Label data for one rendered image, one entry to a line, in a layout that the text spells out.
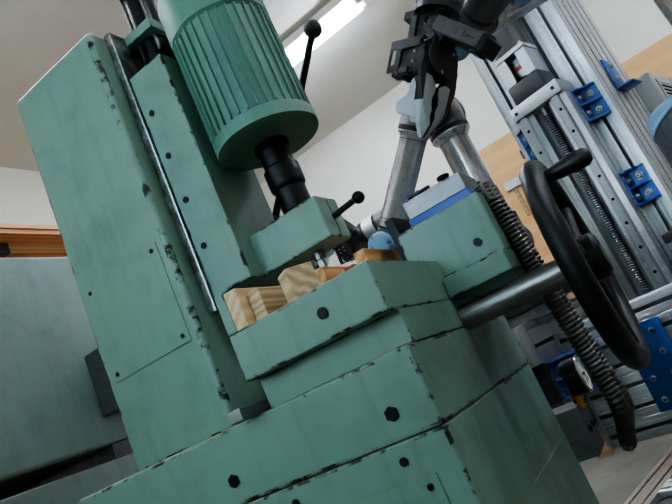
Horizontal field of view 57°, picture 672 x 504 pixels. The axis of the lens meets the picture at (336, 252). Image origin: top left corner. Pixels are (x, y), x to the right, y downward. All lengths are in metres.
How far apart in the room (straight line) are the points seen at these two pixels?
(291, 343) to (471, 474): 0.24
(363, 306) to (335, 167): 4.13
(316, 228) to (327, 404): 0.31
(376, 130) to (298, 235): 3.75
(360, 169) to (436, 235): 3.81
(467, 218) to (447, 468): 0.35
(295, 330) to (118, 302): 0.43
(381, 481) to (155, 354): 0.46
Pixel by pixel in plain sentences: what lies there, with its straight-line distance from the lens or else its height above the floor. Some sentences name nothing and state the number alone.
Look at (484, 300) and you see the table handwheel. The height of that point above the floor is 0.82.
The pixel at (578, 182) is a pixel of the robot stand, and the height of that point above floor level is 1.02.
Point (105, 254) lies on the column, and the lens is 1.09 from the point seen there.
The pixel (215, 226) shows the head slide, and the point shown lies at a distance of 0.99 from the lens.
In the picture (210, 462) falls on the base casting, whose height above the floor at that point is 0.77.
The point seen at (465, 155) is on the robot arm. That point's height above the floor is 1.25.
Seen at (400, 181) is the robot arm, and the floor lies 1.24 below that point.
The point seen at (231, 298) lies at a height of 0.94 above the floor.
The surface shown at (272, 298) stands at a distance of 0.78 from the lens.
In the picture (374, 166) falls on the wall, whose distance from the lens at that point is 4.62.
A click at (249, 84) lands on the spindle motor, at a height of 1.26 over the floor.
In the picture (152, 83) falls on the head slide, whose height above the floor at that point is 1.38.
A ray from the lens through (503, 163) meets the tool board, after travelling 4.25.
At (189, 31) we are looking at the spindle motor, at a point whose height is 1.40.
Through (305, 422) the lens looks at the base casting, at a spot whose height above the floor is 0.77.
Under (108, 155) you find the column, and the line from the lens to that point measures 1.11.
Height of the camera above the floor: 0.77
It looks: 13 degrees up
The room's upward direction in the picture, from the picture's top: 24 degrees counter-clockwise
